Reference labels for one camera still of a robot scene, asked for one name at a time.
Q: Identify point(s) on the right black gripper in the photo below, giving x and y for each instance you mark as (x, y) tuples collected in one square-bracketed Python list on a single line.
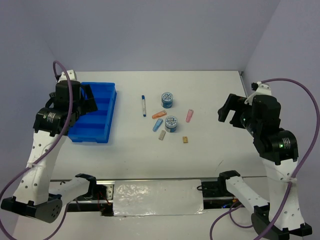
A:
[(233, 101)]

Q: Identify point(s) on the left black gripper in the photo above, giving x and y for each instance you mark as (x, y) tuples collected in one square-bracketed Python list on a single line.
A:
[(89, 105)]

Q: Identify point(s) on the pink translucent cap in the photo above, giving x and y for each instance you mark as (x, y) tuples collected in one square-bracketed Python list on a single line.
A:
[(189, 115)]

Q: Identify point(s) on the blue white marker pen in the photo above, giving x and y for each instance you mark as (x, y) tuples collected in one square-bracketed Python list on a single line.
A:
[(144, 112)]

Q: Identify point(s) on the tan eraser block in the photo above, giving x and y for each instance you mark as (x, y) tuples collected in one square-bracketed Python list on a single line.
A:
[(185, 139)]

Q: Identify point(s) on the blue jar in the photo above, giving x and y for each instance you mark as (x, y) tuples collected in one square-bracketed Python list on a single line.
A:
[(167, 100), (171, 123)]

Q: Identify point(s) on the orange translucent cap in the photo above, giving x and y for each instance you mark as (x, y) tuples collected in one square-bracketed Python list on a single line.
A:
[(159, 114)]

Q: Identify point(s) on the grey eraser block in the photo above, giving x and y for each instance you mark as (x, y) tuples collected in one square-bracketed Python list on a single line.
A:
[(162, 135)]

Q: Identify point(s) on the blue translucent cap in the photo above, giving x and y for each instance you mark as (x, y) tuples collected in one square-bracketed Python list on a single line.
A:
[(157, 124)]

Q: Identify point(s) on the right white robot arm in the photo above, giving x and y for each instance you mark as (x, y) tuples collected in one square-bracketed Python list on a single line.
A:
[(279, 217)]

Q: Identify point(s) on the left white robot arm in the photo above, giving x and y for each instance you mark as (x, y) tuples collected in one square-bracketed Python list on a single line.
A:
[(34, 198)]

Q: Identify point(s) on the blue compartment tray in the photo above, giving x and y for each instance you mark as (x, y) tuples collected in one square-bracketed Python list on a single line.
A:
[(94, 127)]

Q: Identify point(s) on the silver foil sheet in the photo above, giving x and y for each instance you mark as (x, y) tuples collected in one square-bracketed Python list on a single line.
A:
[(157, 198)]

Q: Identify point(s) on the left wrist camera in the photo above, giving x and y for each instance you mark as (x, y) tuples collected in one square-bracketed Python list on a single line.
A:
[(71, 73)]

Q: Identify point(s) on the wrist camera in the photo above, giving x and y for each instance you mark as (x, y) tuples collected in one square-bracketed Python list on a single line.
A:
[(71, 73), (259, 88)]

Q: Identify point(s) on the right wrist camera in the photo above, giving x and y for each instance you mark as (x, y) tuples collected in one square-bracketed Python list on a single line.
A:
[(259, 88)]

